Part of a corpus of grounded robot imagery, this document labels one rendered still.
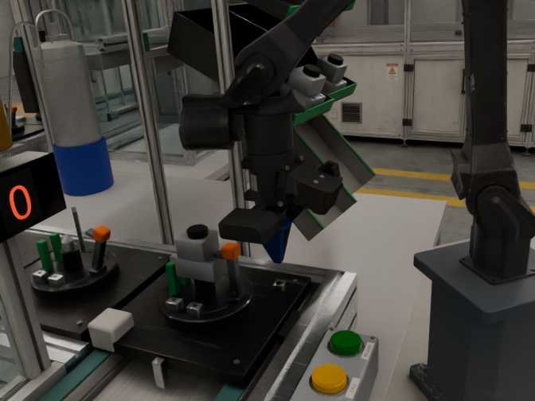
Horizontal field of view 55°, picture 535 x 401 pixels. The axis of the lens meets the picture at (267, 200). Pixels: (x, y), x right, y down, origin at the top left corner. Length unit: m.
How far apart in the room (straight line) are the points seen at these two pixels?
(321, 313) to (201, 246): 0.20
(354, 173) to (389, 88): 3.64
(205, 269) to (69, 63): 0.98
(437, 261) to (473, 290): 0.07
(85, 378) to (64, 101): 1.00
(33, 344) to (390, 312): 0.57
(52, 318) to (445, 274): 0.56
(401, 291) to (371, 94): 3.89
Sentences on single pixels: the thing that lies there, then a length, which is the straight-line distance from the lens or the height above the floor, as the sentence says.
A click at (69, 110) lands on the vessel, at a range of 1.60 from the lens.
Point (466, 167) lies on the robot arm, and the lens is 0.60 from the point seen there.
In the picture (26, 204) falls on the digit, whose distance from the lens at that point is 0.62.
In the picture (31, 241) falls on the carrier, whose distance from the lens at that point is 1.12.
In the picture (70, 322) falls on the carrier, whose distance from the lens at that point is 0.82.
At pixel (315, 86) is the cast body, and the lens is 0.88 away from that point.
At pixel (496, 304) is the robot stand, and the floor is 1.06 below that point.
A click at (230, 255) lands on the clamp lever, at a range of 0.70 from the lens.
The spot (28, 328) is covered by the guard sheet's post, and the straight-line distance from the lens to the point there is 0.73.
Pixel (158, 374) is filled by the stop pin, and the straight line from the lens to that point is 0.71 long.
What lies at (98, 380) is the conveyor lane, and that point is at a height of 0.93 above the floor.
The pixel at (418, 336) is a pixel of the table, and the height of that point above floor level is 0.86.
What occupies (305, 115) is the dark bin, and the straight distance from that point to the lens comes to 0.85.
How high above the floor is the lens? 1.39
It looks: 22 degrees down
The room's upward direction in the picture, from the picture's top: 5 degrees counter-clockwise
